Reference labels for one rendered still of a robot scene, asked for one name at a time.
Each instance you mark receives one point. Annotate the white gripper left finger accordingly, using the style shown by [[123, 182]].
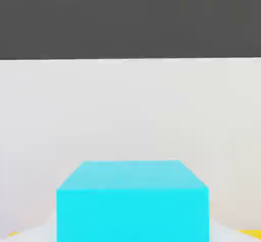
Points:
[[40, 233]]

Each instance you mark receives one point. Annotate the small cyan cube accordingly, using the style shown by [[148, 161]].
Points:
[[132, 211]]

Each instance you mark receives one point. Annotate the large yellow box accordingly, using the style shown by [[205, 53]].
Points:
[[253, 233]]

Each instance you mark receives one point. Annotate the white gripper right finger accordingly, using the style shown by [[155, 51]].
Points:
[[222, 234]]

